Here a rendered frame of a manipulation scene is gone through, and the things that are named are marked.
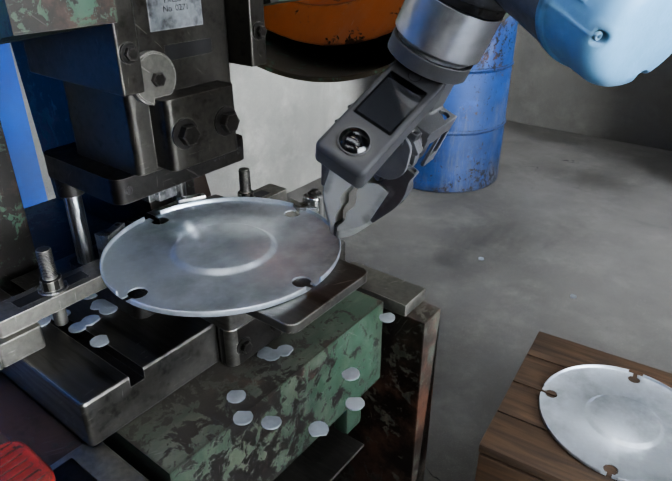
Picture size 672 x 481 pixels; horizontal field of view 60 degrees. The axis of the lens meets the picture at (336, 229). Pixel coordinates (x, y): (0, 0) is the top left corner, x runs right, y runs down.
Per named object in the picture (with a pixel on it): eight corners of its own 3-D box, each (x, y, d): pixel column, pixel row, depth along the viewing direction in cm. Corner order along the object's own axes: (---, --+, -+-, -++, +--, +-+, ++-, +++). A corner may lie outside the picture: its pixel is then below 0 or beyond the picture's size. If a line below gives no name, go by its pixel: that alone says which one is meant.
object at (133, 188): (249, 175, 80) (247, 136, 78) (123, 227, 66) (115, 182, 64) (174, 151, 89) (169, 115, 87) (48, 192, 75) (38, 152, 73)
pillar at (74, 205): (98, 259, 80) (78, 162, 73) (83, 266, 78) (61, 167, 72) (89, 254, 81) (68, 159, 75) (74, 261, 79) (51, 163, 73)
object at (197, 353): (346, 273, 94) (347, 240, 91) (92, 449, 62) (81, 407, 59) (218, 222, 110) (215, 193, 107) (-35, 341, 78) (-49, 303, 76)
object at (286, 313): (368, 358, 75) (371, 266, 68) (295, 423, 65) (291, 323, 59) (231, 292, 88) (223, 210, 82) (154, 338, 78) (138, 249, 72)
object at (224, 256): (229, 186, 91) (229, 181, 91) (385, 239, 75) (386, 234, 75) (52, 260, 71) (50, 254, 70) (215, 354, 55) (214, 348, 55)
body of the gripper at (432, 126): (432, 166, 58) (494, 59, 51) (391, 198, 52) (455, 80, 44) (371, 124, 60) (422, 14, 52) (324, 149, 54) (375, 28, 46)
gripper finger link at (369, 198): (381, 234, 63) (418, 168, 57) (353, 258, 58) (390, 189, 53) (359, 217, 64) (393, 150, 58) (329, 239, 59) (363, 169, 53)
